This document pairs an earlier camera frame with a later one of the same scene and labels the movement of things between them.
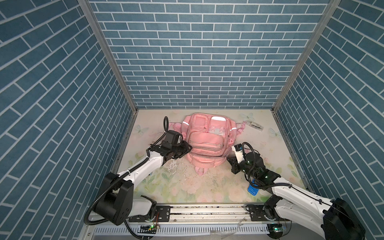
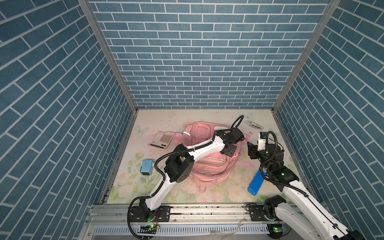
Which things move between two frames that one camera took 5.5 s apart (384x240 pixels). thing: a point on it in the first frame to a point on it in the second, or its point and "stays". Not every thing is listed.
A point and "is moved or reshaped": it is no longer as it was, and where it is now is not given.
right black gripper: (234, 163) to (252, 151)
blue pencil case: (253, 190) stays
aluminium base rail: (212, 222) stays
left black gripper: (183, 147) to (229, 149)
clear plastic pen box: (254, 125) stays
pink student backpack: (211, 136) is moved or reshaped
